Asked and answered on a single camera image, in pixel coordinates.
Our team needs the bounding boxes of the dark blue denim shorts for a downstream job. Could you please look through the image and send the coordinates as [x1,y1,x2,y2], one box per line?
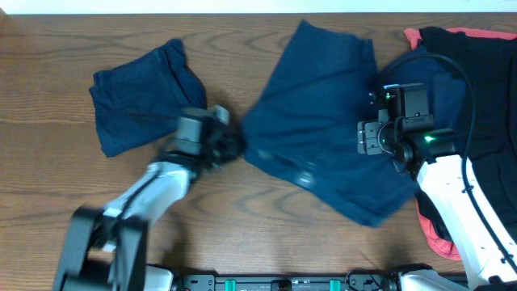
[241,19,468,228]

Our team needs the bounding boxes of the dark blue garment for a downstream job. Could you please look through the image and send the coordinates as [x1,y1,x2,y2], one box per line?
[89,39,208,158]

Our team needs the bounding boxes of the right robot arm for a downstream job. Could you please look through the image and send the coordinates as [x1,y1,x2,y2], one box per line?
[357,83,516,290]

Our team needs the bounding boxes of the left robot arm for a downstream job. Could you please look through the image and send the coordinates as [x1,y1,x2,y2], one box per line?
[53,105,242,291]

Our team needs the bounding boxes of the coral red garment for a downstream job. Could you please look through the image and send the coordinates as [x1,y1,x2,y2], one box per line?
[415,27,516,260]

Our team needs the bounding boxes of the black garment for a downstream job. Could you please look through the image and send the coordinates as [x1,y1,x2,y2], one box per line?
[420,27,516,238]

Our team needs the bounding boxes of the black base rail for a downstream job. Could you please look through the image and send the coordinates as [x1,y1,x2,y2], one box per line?
[171,272,402,291]

